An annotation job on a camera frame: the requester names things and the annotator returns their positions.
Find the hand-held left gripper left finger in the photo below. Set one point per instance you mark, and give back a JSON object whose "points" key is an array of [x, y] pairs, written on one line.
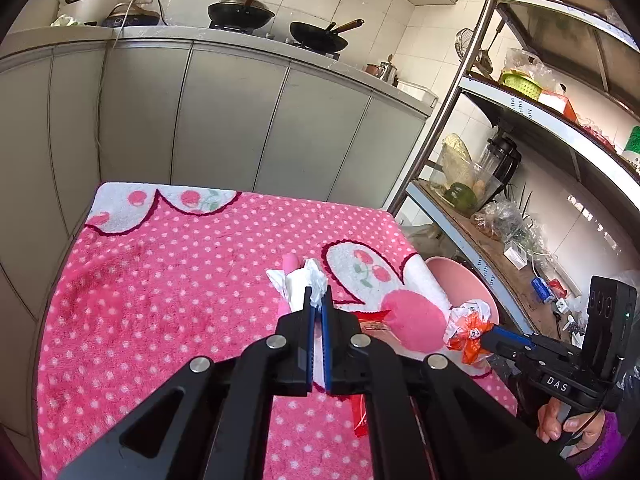
{"points": [[310, 345]]}

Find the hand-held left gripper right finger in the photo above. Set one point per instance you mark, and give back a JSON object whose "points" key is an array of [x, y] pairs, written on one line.
{"points": [[327, 350]]}

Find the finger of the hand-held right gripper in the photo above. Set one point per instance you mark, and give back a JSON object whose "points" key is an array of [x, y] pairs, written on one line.
{"points": [[495, 347], [515, 336]]}

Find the orange white wrapper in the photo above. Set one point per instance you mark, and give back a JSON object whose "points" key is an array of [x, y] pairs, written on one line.
{"points": [[467, 332]]}

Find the white tissue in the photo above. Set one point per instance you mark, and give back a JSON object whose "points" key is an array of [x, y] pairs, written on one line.
{"points": [[300, 285]]}

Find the red transparent packet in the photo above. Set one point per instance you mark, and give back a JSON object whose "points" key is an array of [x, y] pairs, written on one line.
{"points": [[359, 417]]}

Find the pink plastic bin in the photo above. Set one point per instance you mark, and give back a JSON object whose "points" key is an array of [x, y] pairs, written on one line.
{"points": [[460, 280]]}

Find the person's right hand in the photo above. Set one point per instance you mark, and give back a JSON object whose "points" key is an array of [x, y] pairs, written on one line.
{"points": [[547, 422]]}

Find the small blue packet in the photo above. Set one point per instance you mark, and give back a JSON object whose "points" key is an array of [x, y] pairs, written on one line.
{"points": [[540, 289]]}

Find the small white box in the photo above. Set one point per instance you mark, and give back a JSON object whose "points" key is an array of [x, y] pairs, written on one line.
{"points": [[515, 254]]}

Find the pink tube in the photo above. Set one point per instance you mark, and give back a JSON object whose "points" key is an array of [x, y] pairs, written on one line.
{"points": [[290, 261]]}

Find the clear plastic bag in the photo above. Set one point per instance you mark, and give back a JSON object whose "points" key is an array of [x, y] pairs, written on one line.
{"points": [[500, 220]]}

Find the crumpled grey plastic bag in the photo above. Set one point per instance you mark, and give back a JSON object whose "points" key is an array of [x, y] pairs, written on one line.
{"points": [[425, 240]]}

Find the green pepper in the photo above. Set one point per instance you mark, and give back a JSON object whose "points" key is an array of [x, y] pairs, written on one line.
{"points": [[461, 197]]}

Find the pink polka dot blanket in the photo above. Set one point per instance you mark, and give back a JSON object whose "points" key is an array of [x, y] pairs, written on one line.
{"points": [[150, 285]]}

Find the black blender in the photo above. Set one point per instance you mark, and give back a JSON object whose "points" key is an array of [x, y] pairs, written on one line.
{"points": [[502, 160]]}

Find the green white bottle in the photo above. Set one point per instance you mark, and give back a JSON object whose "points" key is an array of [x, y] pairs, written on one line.
{"points": [[632, 150]]}

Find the metal shelf rack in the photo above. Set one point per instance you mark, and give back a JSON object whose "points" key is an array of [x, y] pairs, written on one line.
{"points": [[550, 125]]}

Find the orange box on shelf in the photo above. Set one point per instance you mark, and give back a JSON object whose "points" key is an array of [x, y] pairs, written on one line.
{"points": [[557, 105]]}

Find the grey kitchen cabinet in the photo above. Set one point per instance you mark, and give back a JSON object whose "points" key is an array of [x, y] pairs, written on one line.
{"points": [[225, 110]]}

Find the green plastic basket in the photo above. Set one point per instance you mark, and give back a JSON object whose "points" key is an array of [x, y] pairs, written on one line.
{"points": [[521, 86]]}

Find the white tray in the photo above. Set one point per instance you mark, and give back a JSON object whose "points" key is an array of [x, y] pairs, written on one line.
{"points": [[415, 91]]}

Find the copper cup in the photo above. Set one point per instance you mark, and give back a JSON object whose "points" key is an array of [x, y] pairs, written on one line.
{"points": [[372, 69]]}

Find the steel kettle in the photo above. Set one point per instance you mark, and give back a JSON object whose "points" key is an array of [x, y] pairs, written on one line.
{"points": [[387, 70]]}

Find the metal strainer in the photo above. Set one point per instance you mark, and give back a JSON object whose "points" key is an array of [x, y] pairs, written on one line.
{"points": [[465, 42]]}

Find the black wok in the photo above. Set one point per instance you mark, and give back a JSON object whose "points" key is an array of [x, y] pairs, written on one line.
{"points": [[240, 12], [317, 37]]}

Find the dark rice cooker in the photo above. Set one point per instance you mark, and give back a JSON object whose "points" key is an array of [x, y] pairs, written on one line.
{"points": [[130, 16]]}

